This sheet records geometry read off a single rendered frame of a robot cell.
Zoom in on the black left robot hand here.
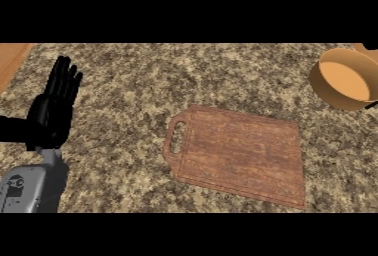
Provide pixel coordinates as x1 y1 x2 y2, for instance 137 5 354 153
0 55 84 152

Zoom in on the brown wooden cutting board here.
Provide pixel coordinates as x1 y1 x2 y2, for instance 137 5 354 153
162 104 307 211

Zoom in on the light wooden panel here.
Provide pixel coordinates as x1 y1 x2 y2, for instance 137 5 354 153
0 43 35 94

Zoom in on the orange pot with black handles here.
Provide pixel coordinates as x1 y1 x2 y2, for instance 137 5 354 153
307 43 378 111

